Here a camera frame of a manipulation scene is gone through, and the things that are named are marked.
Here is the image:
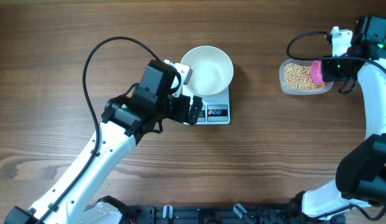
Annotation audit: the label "pink plastic scoop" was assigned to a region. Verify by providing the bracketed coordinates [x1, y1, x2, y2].
[310, 60, 325, 85]

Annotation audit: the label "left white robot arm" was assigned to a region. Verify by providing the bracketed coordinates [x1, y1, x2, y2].
[5, 60, 202, 223]

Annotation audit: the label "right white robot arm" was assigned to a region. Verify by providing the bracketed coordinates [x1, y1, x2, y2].
[267, 15, 386, 223]

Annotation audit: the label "white digital kitchen scale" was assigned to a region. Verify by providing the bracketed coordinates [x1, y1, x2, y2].
[182, 85, 231, 125]

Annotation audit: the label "white bowl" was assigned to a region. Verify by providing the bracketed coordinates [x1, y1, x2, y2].
[181, 45, 234, 98]

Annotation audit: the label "dried soybeans in container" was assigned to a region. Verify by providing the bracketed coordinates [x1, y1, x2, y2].
[283, 63, 325, 90]

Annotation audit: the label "clear plastic container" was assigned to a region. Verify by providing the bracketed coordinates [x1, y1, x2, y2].
[279, 58, 333, 95]

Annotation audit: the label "left black camera cable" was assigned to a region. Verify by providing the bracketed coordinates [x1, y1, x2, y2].
[34, 36, 183, 224]

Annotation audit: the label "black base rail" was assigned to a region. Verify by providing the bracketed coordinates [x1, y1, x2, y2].
[119, 204, 346, 224]

